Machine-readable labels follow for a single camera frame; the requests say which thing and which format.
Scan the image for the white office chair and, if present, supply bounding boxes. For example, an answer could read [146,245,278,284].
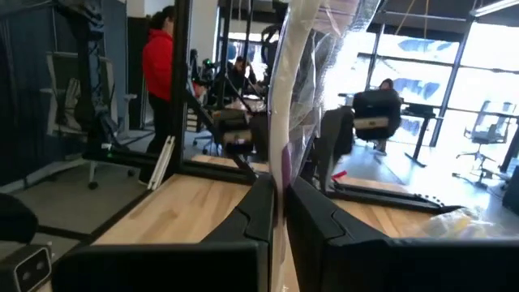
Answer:
[40,51,139,191]

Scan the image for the purple white toothbrush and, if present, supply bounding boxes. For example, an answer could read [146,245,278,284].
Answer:
[267,0,384,228]

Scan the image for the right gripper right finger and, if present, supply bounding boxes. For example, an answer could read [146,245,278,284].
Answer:
[285,177,519,292]

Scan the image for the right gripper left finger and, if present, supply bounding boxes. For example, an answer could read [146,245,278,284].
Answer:
[51,174,277,292]

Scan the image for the black office desk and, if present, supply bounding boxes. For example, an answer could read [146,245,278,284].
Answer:
[399,101,519,174]

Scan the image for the dark blue curtain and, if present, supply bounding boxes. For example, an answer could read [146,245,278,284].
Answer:
[0,0,129,186]

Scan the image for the black stereo camera box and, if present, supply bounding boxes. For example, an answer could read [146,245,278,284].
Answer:
[0,242,54,292]

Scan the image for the white flat bars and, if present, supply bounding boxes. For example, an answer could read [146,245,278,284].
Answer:
[146,135,177,191]

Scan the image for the grey office chair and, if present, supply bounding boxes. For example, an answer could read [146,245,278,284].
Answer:
[453,100,519,190]

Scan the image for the black rounded object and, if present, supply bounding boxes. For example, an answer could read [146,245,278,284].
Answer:
[0,193,40,244]

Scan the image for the person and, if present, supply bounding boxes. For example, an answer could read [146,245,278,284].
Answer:
[226,55,259,98]
[137,4,179,186]
[375,77,397,156]

